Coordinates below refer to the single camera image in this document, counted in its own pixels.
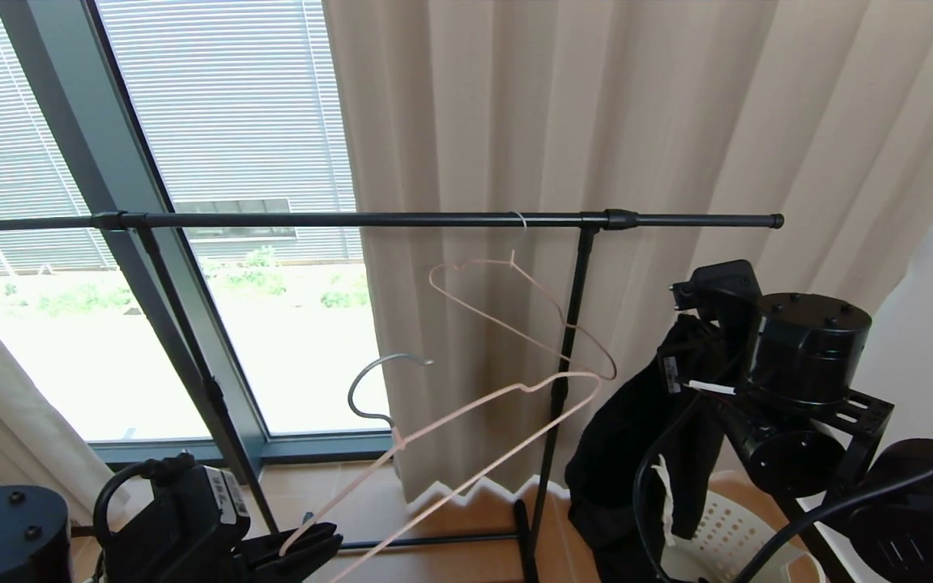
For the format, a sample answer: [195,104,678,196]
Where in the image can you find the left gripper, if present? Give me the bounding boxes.
[214,525,345,583]

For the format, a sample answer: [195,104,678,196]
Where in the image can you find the white laundry basket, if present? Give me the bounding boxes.
[661,486,825,583]

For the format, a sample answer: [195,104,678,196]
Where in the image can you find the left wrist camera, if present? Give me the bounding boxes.
[106,453,255,580]

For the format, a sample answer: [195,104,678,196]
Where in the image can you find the window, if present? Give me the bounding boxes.
[0,0,391,467]

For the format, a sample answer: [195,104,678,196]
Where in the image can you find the black shorts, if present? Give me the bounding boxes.
[565,314,728,583]

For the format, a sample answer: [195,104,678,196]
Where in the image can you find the black cable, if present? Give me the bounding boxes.
[92,456,168,535]
[633,393,933,583]

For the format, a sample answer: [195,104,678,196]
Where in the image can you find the beige curtain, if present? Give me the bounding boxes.
[322,0,933,503]

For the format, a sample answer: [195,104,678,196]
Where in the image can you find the pink clothes hanger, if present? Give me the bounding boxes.
[428,212,618,381]
[279,354,603,583]

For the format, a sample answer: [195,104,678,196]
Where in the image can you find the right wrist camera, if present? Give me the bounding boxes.
[671,259,763,341]

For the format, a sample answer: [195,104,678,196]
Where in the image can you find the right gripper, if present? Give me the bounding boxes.
[657,338,748,407]

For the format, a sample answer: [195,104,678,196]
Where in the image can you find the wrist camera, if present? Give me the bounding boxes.
[671,259,763,341]
[106,453,255,580]

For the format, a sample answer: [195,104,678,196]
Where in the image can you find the black clothes rack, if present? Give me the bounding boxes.
[0,209,785,583]

